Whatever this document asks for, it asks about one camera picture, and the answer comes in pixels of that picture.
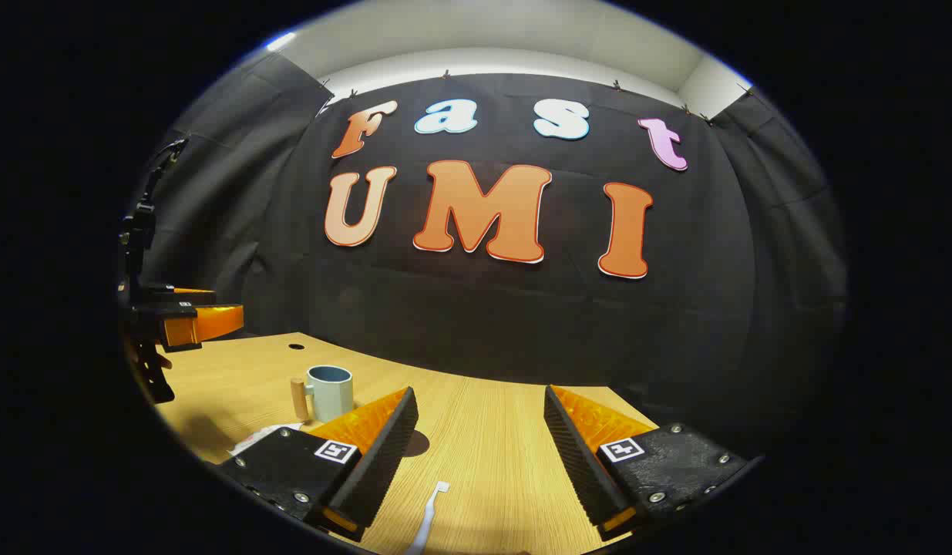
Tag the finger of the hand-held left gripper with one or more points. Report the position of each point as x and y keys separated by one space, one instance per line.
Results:
x=206 y=324
x=194 y=296

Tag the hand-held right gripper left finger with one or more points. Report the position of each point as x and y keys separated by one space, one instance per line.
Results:
x=383 y=462

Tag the white toothbrush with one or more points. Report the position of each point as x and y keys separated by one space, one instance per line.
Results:
x=428 y=524

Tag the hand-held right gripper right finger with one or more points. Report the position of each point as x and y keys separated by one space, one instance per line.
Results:
x=580 y=462

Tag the black backdrop cloth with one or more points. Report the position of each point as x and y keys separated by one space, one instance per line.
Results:
x=483 y=324

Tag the white toothpaste tube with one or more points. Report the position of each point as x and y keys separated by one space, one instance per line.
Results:
x=256 y=438

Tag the ceiling light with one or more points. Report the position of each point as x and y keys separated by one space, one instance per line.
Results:
x=281 y=40

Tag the wooden desktop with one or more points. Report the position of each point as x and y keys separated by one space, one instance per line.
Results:
x=491 y=462

